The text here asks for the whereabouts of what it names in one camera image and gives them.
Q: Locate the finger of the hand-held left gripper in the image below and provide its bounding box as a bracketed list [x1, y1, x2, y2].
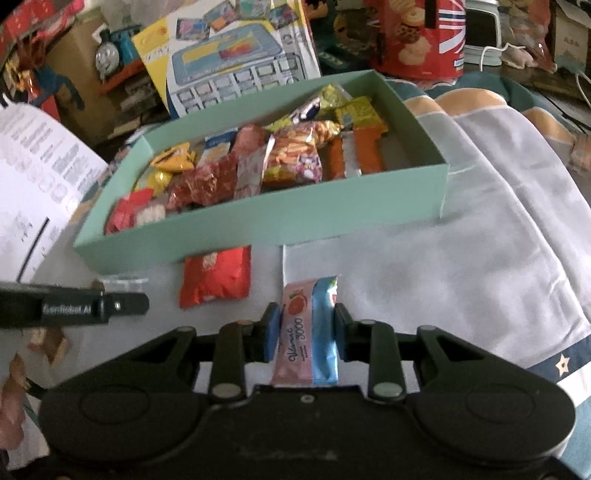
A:
[102, 292, 150, 322]

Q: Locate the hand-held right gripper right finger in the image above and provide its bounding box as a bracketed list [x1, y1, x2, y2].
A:
[333, 304, 499, 401]

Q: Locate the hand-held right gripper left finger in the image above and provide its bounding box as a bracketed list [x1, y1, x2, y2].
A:
[134, 302, 283, 400]

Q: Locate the clear plastic cup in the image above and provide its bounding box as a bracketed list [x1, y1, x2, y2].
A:
[95, 275, 149, 294]

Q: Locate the pink blue sachet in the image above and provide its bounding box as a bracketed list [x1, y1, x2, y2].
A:
[270, 274, 341, 387]

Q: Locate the red packet with white logo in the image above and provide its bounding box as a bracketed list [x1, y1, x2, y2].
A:
[179, 246, 252, 309]

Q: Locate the clear bag of white snack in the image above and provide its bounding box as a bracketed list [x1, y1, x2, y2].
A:
[136, 203, 167, 227]

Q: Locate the green cardboard box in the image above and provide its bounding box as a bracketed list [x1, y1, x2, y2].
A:
[74, 70, 448, 278]

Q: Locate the dark red gold-edged packet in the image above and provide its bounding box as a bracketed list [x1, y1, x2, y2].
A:
[166, 154, 238, 210]

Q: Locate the yellow dark print packet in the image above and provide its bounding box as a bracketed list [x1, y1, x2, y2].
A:
[150, 142, 197, 172]

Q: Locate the fries print snack bag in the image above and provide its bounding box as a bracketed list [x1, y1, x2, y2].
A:
[262, 120, 343, 186]

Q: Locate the orange snack bar packet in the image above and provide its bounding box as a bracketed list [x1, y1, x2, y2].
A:
[353, 126, 389, 175]
[323, 136, 347, 181]

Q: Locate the square yellow snack packet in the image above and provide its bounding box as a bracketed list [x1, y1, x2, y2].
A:
[335, 96, 384, 132]

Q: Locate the silver blue snack packet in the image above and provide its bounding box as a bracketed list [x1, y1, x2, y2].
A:
[291, 98, 321, 124]

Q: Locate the yellow green snack packet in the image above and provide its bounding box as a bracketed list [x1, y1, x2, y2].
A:
[305, 84, 352, 116]

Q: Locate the red snack packet in box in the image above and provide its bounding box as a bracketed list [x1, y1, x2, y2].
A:
[105, 188, 154, 235]

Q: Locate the large white printed carton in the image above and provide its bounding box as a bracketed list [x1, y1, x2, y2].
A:
[0, 102, 109, 284]

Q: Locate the yellow silver snack packet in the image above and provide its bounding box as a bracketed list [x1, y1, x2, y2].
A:
[134, 168, 174, 195]

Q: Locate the pink fruit print packet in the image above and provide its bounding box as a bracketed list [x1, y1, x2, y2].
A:
[231, 124, 273, 200]

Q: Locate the blue white snack packet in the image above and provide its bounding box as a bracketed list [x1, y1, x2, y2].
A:
[196, 130, 240, 167]

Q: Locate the red blue toy figure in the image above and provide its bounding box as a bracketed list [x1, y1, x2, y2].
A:
[28, 65, 86, 121]

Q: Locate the brown cardboard box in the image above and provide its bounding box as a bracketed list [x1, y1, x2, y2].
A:
[44, 18, 116, 139]

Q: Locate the blue toy train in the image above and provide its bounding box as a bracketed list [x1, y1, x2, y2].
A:
[95, 25, 146, 84]

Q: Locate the keyboard print toy box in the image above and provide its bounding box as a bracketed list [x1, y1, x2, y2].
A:
[131, 0, 322, 120]

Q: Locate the red gold gift wrap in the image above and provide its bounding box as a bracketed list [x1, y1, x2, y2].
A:
[0, 0, 86, 56]

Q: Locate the red cookie tin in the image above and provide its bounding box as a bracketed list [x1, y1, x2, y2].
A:
[362, 0, 467, 80]

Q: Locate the white appliance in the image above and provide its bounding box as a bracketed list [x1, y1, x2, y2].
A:
[464, 0, 504, 65]

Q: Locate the clear plastic bag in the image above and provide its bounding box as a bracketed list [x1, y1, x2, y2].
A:
[501, 0, 557, 72]

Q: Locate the pale printed carton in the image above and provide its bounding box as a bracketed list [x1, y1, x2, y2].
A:
[551, 0, 591, 75]

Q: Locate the white cable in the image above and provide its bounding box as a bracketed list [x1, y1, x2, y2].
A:
[480, 41, 591, 108]

